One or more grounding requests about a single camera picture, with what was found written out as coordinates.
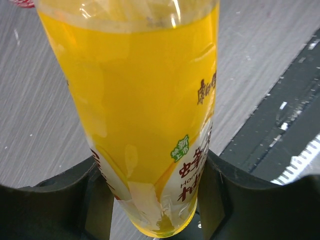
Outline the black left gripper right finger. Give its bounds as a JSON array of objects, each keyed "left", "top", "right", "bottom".
[{"left": 198, "top": 151, "right": 320, "bottom": 240}]

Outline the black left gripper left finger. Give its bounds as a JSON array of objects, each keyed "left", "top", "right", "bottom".
[{"left": 0, "top": 157, "right": 114, "bottom": 240}]

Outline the yellow juice bottle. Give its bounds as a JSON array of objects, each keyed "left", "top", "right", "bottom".
[{"left": 34, "top": 0, "right": 220, "bottom": 238}]

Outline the red bottle cap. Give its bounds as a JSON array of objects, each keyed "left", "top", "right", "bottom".
[{"left": 10, "top": 0, "right": 35, "bottom": 9}]

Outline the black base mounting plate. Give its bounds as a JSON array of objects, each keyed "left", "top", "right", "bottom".
[{"left": 220, "top": 30, "right": 320, "bottom": 181}]

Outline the white slotted cable duct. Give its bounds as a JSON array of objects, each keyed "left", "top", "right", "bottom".
[{"left": 271, "top": 133, "right": 320, "bottom": 186}]

